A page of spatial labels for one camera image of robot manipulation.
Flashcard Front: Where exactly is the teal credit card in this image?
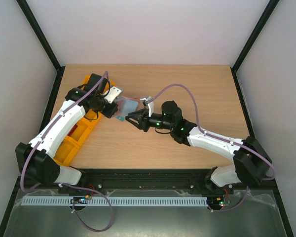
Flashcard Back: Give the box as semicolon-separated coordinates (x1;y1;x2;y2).
116;116;125;121

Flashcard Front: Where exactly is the pink card holder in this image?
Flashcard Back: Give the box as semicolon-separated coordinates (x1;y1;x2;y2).
114;97;139;118

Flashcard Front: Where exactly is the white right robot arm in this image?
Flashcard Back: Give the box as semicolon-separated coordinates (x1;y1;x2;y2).
125;101;272;194

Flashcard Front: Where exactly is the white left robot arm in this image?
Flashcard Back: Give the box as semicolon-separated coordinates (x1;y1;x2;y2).
15;72;122;192

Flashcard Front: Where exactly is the red card stack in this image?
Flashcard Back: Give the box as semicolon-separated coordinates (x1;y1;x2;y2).
73;124;79;133

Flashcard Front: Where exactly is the yellow bin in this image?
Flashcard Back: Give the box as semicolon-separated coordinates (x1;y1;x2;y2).
68;117;101;147
82;75;91;87
53;136;80;166

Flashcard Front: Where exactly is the yellow bin top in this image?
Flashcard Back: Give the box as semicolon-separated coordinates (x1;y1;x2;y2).
82;75;91;87

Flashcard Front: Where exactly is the yellow bin bottom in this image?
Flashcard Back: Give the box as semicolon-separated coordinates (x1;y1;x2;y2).
53;136;80;166

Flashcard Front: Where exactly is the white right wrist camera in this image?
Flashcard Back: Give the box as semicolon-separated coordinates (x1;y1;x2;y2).
140;95;154;117

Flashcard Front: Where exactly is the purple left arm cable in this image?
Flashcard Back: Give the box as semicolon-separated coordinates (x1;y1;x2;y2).
19;71;114;232

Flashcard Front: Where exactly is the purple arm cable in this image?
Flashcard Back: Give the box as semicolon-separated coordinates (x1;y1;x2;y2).
19;71;114;232
149;83;276;213

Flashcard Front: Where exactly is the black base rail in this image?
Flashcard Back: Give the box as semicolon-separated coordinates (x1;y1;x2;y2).
59;168;235;196

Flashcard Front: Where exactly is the grey slotted cable duct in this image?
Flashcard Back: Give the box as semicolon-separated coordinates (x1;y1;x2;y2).
21;196;208;207

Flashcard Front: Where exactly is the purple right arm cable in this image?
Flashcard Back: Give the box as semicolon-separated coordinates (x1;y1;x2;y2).
149;83;276;213

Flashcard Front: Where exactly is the black left frame post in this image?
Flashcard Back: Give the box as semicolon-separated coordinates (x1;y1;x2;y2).
16;0;62;74

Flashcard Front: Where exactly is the black frame post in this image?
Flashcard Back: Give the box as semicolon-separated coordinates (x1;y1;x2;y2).
16;0;62;74
231;0;281;75

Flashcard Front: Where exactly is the black right frame post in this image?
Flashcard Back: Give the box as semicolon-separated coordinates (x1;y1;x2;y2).
231;0;281;75

